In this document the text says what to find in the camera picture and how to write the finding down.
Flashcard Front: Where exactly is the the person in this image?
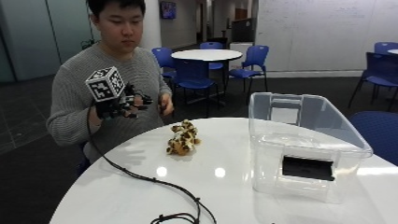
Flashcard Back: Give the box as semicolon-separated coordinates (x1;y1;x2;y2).
46;0;176;164

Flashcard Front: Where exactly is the white marker cube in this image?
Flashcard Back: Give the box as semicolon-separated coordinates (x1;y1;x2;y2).
86;65;127;103

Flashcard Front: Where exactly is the blue chair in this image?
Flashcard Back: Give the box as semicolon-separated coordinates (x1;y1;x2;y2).
348;51;398;112
227;45;272;93
373;41;398;56
174;59;221;119
151;47;179;82
349;110;398;166
199;41;225;71

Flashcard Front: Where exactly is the spotted leopard soft toy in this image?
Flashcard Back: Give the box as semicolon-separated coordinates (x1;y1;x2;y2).
166;119;203;157

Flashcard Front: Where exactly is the green plant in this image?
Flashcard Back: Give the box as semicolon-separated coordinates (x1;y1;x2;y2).
80;38;98;50

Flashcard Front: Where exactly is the white column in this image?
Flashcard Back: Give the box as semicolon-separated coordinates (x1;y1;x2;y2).
139;0;163;50

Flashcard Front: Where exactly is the white bin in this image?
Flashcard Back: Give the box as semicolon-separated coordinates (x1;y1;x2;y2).
229;41;256;71

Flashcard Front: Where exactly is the dark cabinet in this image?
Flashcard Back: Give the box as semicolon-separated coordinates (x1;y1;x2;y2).
231;18;256;44

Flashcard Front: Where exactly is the clear plastic storage bin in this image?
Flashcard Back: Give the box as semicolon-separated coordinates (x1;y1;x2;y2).
248;91;375;204

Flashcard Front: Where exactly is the black label card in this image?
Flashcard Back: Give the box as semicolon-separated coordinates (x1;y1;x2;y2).
281;155;336;182

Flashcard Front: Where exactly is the black glove cable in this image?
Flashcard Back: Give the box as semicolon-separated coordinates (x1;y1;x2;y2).
86;104;219;224

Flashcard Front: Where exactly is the wall screen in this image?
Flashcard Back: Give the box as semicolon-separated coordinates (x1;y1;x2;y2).
162;1;179;20

